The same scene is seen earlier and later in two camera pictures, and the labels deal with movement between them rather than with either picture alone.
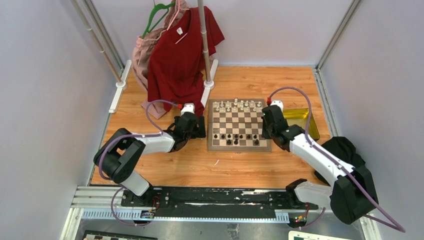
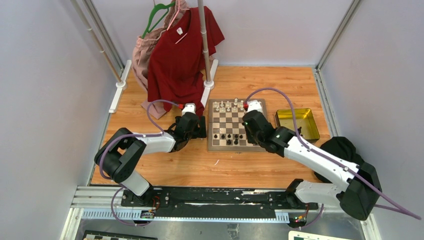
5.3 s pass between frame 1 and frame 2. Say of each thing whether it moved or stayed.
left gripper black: stayed
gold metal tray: stayed
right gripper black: moved
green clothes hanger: stayed
